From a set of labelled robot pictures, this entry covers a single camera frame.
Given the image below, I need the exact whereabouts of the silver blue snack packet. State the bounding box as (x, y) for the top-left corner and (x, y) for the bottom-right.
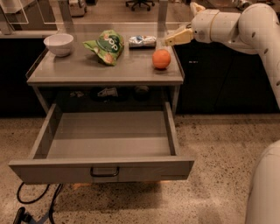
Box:
(129, 35), (157, 48)

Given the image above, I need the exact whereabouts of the black drawer handle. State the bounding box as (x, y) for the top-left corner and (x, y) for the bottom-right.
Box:
(90, 167), (120, 178)

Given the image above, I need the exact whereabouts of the orange fruit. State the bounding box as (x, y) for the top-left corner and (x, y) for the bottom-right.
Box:
(152, 49), (171, 69)

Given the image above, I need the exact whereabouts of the green chip bag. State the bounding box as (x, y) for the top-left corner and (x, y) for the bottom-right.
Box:
(83, 30), (124, 66)

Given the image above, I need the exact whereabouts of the grey metal cabinet table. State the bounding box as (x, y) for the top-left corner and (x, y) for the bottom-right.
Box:
(27, 23), (184, 109)

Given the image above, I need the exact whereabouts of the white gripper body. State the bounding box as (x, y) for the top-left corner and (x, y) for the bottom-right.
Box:
(192, 10), (220, 43)

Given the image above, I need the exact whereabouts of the black plug on floor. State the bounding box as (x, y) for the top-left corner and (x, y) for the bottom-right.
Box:
(13, 206), (32, 224)

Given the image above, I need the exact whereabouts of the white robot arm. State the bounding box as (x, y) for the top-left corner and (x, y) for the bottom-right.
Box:
(164, 3), (280, 224)

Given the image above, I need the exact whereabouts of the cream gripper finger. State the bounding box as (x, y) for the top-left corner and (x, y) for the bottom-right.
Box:
(164, 26), (193, 46)
(190, 2), (206, 16)

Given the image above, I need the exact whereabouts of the open grey top drawer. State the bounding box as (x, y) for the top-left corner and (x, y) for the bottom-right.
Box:
(9, 103), (194, 184)

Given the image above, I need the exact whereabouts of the black floor cable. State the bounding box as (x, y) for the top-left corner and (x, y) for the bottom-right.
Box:
(16, 181), (64, 224)

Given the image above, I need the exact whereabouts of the white ceramic bowl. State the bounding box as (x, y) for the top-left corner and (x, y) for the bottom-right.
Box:
(44, 33), (74, 57)

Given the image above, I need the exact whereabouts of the black office chair base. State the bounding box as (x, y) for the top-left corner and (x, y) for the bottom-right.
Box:
(125, 0), (155, 11)

